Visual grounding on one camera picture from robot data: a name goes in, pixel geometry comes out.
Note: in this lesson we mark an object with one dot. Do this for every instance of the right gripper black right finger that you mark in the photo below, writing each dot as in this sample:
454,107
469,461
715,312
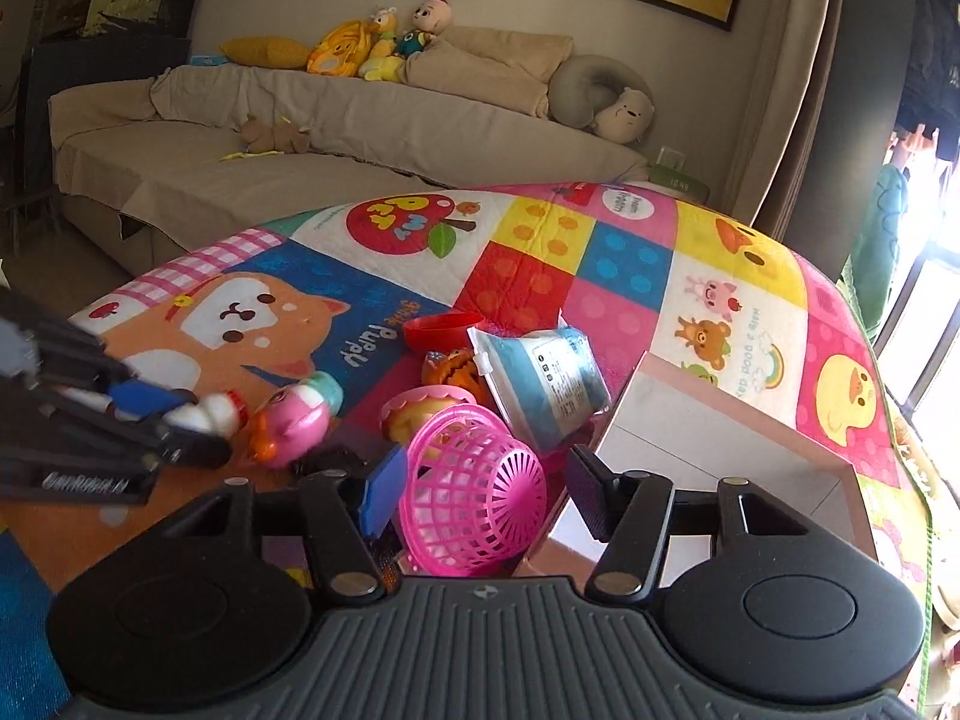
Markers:
630,513

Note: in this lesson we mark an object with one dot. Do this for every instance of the pink pig toy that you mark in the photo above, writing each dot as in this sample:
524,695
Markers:
293,420

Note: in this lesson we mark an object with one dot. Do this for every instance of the colourful cartoon play mat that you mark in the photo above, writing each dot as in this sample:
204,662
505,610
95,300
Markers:
200,603

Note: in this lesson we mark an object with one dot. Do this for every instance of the pink cardboard box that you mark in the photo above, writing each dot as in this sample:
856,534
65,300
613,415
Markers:
693,433

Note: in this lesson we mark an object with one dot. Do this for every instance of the orange plastic pumpkin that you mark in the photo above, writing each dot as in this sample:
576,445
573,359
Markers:
456,369

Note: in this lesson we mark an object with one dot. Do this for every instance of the orange yellow plush bag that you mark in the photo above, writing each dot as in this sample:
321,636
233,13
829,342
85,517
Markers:
342,51

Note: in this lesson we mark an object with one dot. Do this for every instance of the beige covered sofa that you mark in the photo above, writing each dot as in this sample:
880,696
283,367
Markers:
150,169

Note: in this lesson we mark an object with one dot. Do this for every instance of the white bear plush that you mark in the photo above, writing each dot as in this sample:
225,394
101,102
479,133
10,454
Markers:
627,120

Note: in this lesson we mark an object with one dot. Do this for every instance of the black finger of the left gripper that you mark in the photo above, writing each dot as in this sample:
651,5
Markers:
183,446

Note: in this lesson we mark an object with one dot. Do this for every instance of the glass fish tank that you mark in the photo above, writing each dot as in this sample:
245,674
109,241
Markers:
65,20

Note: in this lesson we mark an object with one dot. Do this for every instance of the yellow duck plush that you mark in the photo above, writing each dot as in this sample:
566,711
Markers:
382,64

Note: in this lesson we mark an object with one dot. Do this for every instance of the beige folded blanket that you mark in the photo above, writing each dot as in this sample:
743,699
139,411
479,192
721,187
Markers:
508,69

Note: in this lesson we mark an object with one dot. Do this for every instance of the yellow cushion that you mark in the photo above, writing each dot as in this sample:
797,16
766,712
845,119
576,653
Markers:
276,53

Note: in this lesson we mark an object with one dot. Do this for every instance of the grey neck pillow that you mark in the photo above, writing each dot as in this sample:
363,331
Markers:
585,84

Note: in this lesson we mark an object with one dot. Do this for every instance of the white red small toy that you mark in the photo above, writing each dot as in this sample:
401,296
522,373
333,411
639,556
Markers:
222,414

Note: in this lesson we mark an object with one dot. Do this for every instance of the green dinosaur towel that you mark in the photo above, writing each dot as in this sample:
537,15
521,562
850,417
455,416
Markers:
869,271

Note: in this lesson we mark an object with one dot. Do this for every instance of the brown plush on sofa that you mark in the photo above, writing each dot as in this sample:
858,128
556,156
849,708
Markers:
283,136

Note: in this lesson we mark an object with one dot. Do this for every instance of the blue white snack pouch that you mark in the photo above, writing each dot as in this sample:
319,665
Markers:
546,384

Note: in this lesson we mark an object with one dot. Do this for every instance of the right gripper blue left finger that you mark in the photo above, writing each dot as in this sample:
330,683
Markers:
347,503

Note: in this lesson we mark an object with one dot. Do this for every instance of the big-head doll plush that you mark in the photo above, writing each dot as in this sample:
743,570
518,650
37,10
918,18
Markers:
428,21

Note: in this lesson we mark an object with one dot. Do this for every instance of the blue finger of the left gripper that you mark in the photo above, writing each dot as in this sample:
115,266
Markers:
141,399

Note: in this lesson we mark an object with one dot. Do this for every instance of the pink plastic basket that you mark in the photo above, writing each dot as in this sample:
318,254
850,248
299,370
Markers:
475,497

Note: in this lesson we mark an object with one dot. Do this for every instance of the red plastic lid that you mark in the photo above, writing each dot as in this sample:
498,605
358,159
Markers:
443,333

